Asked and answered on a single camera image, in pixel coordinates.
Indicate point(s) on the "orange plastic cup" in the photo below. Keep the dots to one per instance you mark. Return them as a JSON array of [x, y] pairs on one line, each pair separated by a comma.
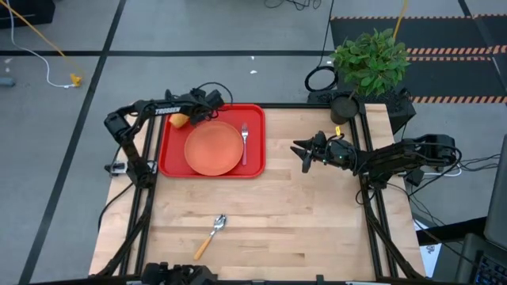
[[178, 120]]

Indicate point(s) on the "orange round plate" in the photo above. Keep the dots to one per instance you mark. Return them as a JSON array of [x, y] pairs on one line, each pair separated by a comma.
[[214, 148]]

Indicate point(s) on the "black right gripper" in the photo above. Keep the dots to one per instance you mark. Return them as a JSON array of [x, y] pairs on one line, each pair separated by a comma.
[[336, 152]]

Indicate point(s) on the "red plastic tray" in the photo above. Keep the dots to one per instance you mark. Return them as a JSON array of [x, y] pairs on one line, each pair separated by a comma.
[[174, 158]]

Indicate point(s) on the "black mechanical device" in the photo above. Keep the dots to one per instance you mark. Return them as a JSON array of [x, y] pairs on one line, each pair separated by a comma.
[[178, 275]]

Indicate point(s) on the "black box on floor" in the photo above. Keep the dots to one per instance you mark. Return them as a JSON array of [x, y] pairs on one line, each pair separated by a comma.
[[43, 10]]

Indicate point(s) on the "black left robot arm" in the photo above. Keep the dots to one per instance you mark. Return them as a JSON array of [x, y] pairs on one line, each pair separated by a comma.
[[166, 110]]

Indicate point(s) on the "small grey floor object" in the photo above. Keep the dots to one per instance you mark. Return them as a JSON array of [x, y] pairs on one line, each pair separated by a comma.
[[6, 81]]

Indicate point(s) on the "black aluminium table frame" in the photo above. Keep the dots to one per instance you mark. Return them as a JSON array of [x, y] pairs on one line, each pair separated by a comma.
[[297, 105]]

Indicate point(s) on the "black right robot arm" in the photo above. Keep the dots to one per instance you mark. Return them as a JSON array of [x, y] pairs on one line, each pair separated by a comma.
[[396, 158]]

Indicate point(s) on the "dark monitor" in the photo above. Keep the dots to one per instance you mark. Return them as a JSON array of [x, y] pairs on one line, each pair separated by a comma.
[[499, 198]]

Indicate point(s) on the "yellow tag on gripper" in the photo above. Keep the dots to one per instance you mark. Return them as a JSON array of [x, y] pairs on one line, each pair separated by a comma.
[[338, 130]]

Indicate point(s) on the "black hazard-striped floor mat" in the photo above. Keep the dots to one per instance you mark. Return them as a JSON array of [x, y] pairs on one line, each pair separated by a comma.
[[435, 35]]

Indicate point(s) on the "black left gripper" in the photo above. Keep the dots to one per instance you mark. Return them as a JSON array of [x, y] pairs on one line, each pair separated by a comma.
[[208, 101]]

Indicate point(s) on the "black power adapter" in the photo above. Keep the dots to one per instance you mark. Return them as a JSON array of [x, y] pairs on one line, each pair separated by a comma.
[[414, 177]]

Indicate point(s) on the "green potted plant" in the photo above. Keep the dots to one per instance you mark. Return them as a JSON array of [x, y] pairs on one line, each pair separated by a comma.
[[372, 63]]

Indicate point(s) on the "white printed sheet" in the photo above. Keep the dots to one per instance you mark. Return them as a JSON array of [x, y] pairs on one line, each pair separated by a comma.
[[429, 253]]

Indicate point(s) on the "black keyboard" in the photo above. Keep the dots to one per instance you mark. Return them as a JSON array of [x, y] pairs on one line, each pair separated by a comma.
[[493, 273]]

